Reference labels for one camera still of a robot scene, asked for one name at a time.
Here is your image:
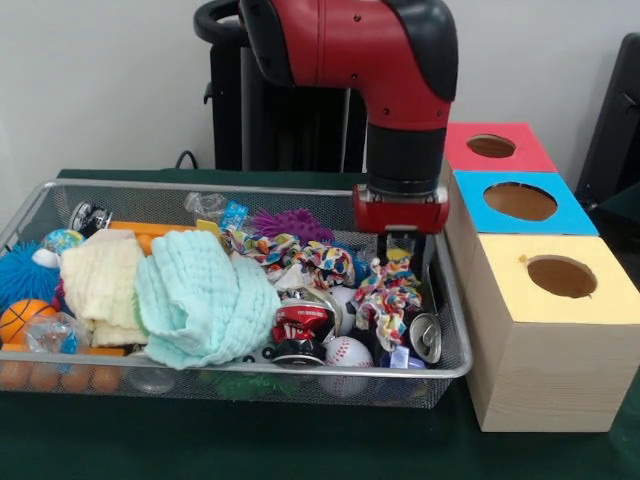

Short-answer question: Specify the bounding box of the orange toy basketball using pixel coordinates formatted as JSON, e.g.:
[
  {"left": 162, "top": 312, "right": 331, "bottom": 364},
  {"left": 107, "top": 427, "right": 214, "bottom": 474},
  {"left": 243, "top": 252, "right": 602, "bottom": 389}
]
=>
[{"left": 0, "top": 298, "right": 57, "bottom": 346}]

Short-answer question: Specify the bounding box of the small globe ball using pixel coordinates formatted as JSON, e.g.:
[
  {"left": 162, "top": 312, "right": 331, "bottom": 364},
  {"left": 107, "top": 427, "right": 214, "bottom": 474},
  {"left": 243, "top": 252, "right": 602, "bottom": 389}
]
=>
[{"left": 40, "top": 228, "right": 85, "bottom": 257}]

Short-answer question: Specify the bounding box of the mint green knitted cloth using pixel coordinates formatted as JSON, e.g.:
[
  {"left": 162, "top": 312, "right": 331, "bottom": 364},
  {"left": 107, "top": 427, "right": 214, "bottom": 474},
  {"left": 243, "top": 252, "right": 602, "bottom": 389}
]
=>
[{"left": 134, "top": 230, "right": 284, "bottom": 370}]

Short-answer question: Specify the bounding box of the silver crushed can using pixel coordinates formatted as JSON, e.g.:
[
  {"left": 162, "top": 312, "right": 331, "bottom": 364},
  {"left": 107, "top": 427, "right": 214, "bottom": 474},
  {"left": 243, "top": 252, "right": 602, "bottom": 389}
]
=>
[{"left": 406, "top": 312, "right": 444, "bottom": 366}]

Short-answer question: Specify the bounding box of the shallow clear mesh bin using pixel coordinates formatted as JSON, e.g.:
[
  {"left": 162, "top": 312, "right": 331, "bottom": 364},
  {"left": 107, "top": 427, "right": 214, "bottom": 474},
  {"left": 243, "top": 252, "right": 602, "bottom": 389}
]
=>
[{"left": 0, "top": 180, "right": 474, "bottom": 409}]

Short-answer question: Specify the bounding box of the purple spiky toy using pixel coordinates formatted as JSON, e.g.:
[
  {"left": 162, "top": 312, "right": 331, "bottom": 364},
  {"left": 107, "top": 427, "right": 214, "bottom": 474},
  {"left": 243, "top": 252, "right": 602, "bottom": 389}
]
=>
[{"left": 250, "top": 207, "right": 336, "bottom": 246}]

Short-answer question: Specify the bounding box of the wooden box with three holes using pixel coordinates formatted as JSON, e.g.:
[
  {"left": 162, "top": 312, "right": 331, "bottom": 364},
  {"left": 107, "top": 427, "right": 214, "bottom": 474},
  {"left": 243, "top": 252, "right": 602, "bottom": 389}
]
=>
[{"left": 423, "top": 122, "right": 640, "bottom": 433}]

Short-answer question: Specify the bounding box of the red crushed can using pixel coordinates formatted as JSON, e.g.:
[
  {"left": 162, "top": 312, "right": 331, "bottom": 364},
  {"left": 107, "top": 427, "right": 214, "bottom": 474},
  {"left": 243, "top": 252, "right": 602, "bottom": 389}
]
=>
[{"left": 271, "top": 304, "right": 337, "bottom": 363}]

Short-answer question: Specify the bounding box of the colourful braided rope toy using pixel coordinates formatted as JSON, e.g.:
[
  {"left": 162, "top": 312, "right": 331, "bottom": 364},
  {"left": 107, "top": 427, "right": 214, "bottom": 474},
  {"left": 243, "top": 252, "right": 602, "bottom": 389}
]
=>
[
  {"left": 354, "top": 250, "right": 424, "bottom": 351},
  {"left": 224, "top": 228, "right": 357, "bottom": 291}
]

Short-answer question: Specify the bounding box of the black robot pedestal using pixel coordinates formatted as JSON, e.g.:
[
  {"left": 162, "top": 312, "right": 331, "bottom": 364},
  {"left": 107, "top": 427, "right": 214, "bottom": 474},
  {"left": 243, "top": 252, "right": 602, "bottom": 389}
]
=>
[{"left": 193, "top": 0, "right": 401, "bottom": 173}]

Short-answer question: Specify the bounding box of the white toy baseball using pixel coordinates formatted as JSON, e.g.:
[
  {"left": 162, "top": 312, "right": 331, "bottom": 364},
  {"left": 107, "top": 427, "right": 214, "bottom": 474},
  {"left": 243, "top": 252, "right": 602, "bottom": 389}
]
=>
[{"left": 321, "top": 336, "right": 374, "bottom": 397}]

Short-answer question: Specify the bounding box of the dark green table cloth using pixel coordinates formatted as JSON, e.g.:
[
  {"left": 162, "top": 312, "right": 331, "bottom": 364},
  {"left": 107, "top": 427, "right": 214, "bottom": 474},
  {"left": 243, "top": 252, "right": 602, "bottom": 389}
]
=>
[{"left": 0, "top": 168, "right": 640, "bottom": 480}]

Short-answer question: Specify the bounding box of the cream knitted cloth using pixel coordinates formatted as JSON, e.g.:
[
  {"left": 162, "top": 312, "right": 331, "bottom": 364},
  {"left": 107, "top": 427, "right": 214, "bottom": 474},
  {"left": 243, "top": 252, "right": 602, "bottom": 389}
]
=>
[{"left": 60, "top": 230, "right": 150, "bottom": 348}]

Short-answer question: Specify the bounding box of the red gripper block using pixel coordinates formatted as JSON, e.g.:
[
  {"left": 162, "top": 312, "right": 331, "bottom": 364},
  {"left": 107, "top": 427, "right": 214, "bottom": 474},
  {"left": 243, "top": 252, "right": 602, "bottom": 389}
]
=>
[{"left": 351, "top": 182, "right": 451, "bottom": 265}]

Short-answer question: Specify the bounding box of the blue spiky ball with eyes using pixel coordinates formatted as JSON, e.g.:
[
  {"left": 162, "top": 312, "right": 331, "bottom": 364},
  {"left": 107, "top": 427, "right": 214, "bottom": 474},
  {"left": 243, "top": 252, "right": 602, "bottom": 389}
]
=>
[{"left": 0, "top": 243, "right": 61, "bottom": 309}]

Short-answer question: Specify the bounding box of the silver topped dark can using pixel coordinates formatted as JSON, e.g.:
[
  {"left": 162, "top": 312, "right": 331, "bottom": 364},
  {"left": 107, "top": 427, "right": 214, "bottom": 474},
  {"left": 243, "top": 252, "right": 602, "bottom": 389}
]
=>
[{"left": 68, "top": 202, "right": 112, "bottom": 237}]

